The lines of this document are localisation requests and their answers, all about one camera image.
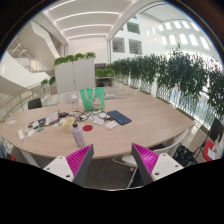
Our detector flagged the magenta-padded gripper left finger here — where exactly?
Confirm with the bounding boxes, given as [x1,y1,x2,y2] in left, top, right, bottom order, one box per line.
[43,143,95,188]

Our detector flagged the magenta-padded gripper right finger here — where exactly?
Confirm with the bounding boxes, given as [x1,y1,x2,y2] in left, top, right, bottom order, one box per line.
[131,142,185,186]

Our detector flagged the pale purple black-capped drink bottle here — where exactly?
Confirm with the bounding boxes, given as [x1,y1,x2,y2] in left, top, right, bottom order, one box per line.
[71,121,87,148]

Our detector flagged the white shell chair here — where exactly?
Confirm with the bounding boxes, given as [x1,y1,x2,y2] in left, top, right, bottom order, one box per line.
[112,128,190,168]

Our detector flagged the pale yellow mug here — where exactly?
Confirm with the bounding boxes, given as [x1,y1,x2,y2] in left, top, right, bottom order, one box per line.
[62,117,76,133]

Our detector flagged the black bag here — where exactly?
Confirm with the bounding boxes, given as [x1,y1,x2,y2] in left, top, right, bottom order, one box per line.
[173,143,198,168]

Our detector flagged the white flat packet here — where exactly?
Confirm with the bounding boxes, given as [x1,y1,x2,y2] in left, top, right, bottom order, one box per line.
[93,117,106,126]

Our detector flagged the white booklet on box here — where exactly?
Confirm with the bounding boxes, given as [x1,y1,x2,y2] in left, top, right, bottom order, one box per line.
[44,110,60,126]

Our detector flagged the dark blue keyboard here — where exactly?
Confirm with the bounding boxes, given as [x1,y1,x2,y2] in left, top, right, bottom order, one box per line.
[106,109,133,126]

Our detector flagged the clear shaker bottle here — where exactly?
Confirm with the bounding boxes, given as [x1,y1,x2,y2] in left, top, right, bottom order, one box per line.
[69,93,80,113]

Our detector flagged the green tote bag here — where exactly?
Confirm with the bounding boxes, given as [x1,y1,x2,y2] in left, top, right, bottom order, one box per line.
[79,86,106,112]

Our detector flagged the red chair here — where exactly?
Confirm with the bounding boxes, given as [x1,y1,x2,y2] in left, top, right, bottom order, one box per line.
[203,139,218,163]

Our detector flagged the long white device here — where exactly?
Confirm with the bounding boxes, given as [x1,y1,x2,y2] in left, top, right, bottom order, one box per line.
[17,128,25,141]

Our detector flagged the black office chair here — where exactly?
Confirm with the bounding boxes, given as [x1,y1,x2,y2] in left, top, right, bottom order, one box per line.
[27,97,43,111]

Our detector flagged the small planter with plants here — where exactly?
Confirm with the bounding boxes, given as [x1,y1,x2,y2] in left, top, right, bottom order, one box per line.
[40,75,58,96]

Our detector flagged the white cabinet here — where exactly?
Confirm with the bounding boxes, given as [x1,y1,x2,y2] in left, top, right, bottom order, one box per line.
[54,58,97,95]

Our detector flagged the wooden-topped glass railing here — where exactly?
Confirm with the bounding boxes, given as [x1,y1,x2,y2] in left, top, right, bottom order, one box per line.
[0,83,44,118]

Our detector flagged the wooden planter with plants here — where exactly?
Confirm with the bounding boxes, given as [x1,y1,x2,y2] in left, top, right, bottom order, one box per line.
[94,68,116,88]

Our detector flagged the row of green trees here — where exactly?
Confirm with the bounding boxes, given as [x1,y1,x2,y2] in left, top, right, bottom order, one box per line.
[106,46,224,118]

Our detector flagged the green plants atop cabinet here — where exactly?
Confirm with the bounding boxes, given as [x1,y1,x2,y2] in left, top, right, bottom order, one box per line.
[54,51,97,66]

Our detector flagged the ceiling strip lights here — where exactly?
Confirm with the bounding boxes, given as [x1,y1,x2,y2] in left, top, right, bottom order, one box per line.
[46,0,121,40]

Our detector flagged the black tangled cables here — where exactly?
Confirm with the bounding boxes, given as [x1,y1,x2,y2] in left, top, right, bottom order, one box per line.
[75,108,113,123]

